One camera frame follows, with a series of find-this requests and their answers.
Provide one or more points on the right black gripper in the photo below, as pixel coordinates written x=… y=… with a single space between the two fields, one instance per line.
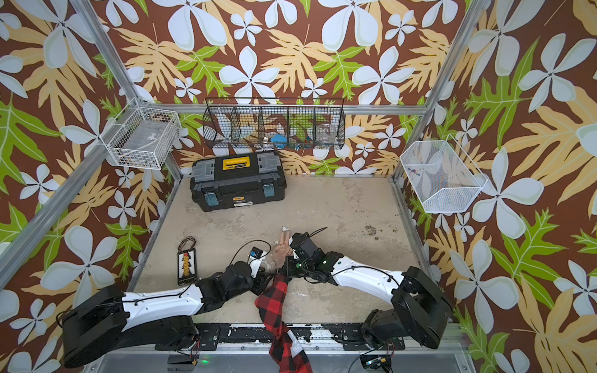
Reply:
x=288 y=270

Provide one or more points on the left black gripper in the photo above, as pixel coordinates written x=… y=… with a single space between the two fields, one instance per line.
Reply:
x=262 y=282

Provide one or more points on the red plaid sleeved forearm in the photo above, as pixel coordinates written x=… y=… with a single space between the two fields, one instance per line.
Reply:
x=286 y=350

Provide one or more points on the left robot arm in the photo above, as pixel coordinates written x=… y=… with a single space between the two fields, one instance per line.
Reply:
x=112 y=319

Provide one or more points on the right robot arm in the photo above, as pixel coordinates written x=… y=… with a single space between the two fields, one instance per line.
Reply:
x=420 y=309

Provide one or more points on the mannequin hand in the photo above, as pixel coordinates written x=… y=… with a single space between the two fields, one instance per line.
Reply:
x=281 y=251

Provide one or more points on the black toolbox yellow label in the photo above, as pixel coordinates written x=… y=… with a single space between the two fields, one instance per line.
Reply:
x=235 y=181

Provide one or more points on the white mesh basket right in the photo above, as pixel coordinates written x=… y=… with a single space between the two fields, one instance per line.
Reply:
x=444 y=177

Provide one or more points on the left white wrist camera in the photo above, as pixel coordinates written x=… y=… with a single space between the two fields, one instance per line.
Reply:
x=255 y=260

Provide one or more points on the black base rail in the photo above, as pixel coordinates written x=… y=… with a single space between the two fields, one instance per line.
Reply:
x=312 y=336

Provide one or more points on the beaded keychain tag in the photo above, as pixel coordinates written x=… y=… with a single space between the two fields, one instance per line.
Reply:
x=186 y=261

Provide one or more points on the black wire basket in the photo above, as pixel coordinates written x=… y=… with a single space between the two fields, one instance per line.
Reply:
x=307 y=123

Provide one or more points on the white wire basket left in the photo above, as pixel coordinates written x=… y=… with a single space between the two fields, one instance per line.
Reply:
x=141 y=136

